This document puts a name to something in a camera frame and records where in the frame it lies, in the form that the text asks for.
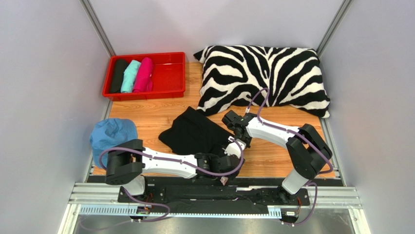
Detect purple cable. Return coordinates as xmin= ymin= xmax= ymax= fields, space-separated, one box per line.
xmin=98 ymin=136 xmax=245 ymax=228
xmin=245 ymin=87 xmax=335 ymax=227

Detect rolled teal shirt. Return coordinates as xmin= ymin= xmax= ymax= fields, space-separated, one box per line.
xmin=121 ymin=60 xmax=141 ymax=93

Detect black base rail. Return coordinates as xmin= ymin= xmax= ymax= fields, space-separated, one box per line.
xmin=135 ymin=176 xmax=312 ymax=215

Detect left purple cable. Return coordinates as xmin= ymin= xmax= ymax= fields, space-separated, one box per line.
xmin=98 ymin=136 xmax=245 ymax=228

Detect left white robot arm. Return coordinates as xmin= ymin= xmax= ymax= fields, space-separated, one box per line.
xmin=101 ymin=137 xmax=246 ymax=195

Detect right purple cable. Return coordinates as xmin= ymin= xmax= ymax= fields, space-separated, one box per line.
xmin=245 ymin=87 xmax=335 ymax=227

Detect black t shirt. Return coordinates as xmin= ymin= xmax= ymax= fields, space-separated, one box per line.
xmin=158 ymin=106 xmax=242 ymax=186

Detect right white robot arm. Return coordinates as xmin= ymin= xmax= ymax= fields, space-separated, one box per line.
xmin=222 ymin=110 xmax=333 ymax=195

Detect rolled black shirt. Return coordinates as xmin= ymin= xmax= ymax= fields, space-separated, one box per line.
xmin=109 ymin=59 xmax=129 ymax=94

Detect blue bucket hat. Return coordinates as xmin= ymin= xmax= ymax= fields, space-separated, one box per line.
xmin=90 ymin=118 xmax=137 ymax=169

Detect zebra print pillow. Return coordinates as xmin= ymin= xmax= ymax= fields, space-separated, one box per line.
xmin=193 ymin=45 xmax=330 ymax=118

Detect red plastic bin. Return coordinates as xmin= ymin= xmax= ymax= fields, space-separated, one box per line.
xmin=102 ymin=52 xmax=186 ymax=101

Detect rolled pink shirt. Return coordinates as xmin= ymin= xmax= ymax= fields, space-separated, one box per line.
xmin=132 ymin=58 xmax=154 ymax=93

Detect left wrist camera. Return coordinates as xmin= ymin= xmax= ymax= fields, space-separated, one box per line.
xmin=224 ymin=136 xmax=246 ymax=159

